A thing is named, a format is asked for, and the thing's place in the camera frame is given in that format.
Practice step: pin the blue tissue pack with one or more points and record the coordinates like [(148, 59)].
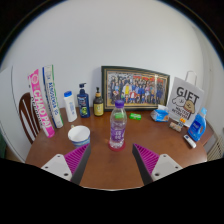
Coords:
[(160, 115)]

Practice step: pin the blue detergent bottle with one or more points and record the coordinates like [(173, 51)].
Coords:
[(196, 128)]

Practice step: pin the white bottle with blue cap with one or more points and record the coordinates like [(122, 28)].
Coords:
[(70, 108)]

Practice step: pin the green white tall tube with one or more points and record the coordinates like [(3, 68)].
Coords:
[(52, 96)]

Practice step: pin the white paper gift bag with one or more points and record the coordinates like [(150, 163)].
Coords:
[(185, 101)]

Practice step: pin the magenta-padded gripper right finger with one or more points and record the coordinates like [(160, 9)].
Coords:
[(155, 164)]

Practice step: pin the white remote control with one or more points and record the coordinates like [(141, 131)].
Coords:
[(189, 141)]

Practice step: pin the blue painted mug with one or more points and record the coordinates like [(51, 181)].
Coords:
[(79, 136)]

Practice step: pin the amber pump bottle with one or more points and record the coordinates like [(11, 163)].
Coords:
[(98, 106)]

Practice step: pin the small tan packet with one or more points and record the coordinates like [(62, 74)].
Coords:
[(174, 127)]

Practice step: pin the clear purple-labelled water bottle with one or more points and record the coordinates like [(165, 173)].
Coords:
[(118, 131)]

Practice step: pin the small green packet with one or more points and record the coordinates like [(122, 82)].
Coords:
[(135, 116)]

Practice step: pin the white cabinet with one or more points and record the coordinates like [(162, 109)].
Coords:
[(6, 110)]

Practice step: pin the framed group photo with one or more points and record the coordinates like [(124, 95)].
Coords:
[(136, 86)]

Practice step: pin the pink white tall tube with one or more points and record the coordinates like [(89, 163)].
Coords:
[(40, 106)]

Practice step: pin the white radiator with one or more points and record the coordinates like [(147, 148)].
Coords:
[(216, 146)]

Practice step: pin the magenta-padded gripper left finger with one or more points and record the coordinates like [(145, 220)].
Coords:
[(68, 164)]

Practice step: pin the dark wooden chair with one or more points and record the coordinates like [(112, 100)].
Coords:
[(26, 115)]

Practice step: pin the dark blue pump bottle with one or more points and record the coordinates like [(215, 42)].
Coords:
[(83, 106)]

